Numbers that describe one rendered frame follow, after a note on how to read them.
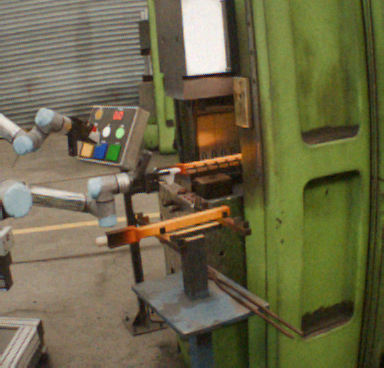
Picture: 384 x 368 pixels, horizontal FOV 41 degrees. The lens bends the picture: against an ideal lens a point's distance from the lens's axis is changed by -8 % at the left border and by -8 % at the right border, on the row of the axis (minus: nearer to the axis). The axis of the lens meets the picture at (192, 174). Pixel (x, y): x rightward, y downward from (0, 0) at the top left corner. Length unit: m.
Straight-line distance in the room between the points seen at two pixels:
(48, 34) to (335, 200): 8.35
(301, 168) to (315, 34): 0.47
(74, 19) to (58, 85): 1.25
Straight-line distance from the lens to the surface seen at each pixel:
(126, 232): 1.59
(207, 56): 2.03
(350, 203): 2.10
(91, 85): 9.95
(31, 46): 9.96
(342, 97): 2.00
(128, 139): 2.50
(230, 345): 2.32
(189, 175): 2.12
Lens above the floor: 1.52
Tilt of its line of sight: 15 degrees down
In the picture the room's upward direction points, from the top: 5 degrees counter-clockwise
